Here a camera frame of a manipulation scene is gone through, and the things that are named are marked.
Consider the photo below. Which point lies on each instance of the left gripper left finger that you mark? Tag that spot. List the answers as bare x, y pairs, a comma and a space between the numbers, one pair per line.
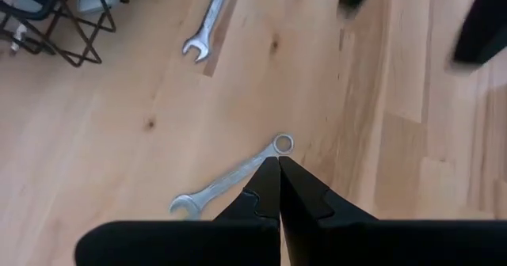
178, 242

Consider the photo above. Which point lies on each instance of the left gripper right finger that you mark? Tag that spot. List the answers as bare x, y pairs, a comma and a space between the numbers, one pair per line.
396, 242

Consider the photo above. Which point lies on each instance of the small silver combination wrench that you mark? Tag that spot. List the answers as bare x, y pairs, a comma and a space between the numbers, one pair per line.
222, 185

